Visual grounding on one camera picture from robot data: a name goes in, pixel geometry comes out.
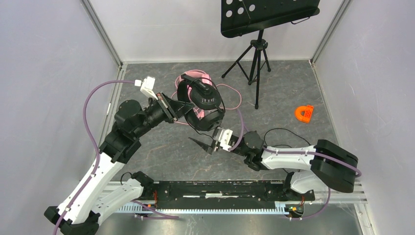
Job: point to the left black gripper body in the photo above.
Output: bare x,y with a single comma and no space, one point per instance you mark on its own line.
159,111

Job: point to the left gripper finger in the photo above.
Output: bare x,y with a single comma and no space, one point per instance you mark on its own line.
181,110
171,102

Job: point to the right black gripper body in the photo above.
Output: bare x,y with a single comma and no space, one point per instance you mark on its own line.
215,145

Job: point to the black headphones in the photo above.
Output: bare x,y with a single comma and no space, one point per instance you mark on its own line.
203,96

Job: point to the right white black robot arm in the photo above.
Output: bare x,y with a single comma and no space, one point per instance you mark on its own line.
318,166

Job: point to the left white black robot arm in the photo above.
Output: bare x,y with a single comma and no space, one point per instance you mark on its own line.
84,211

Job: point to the pink headphones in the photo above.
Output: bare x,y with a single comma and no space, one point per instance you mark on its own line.
205,79

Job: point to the orange plastic block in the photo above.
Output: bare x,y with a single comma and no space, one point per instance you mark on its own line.
304,113

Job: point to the black music stand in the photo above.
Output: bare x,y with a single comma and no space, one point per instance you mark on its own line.
241,17

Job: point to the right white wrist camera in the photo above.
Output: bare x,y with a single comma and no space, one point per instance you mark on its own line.
222,135

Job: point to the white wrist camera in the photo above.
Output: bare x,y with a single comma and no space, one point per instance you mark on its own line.
222,135
146,86

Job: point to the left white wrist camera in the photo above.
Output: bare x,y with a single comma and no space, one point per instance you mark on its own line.
146,86

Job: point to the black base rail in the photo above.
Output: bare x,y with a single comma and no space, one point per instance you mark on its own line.
200,195

